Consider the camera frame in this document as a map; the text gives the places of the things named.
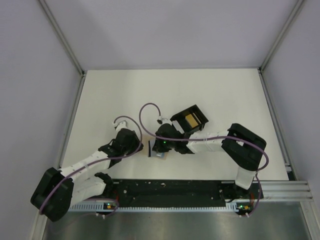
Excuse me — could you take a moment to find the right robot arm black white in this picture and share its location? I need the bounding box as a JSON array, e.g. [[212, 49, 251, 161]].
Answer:
[[148, 123, 267, 200]]

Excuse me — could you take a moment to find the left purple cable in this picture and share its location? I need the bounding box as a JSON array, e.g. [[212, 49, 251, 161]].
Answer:
[[38, 115, 145, 218]]

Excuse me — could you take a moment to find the aluminium frame rail front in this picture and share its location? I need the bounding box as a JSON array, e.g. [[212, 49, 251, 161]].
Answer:
[[261, 181, 314, 202]]

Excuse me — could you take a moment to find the grey slotted cable duct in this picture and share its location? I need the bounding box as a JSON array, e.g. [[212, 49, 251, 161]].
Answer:
[[68, 201, 244, 213]]

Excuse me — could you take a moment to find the black card holder box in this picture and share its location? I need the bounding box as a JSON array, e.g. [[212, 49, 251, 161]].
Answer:
[[170, 104, 209, 134]]

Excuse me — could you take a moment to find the purple cable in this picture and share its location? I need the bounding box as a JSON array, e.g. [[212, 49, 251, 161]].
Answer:
[[38, 115, 145, 218], [138, 102, 269, 217]]

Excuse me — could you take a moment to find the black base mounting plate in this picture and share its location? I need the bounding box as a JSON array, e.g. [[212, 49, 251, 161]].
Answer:
[[90, 179, 260, 208]]

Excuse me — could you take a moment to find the left aluminium corner post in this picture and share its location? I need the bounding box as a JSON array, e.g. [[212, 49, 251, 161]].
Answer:
[[37, 0, 85, 76]]

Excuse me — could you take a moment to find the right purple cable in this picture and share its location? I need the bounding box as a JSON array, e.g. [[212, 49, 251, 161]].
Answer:
[[138, 102, 269, 217]]

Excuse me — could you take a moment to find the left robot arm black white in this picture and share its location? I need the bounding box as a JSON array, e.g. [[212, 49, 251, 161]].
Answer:
[[30, 127, 143, 222]]

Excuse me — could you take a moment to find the aluminium corner post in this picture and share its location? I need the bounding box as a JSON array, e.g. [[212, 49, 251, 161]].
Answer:
[[258, 0, 307, 74], [37, 0, 85, 76]]

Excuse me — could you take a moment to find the beige card stack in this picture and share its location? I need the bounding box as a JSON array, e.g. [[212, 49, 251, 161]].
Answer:
[[142, 136, 167, 160]]

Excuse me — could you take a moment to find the right aluminium corner post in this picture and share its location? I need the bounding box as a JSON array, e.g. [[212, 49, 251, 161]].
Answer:
[[258, 0, 307, 74]]

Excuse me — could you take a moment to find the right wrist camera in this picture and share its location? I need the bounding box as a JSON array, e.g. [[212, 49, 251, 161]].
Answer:
[[157, 116, 172, 125]]

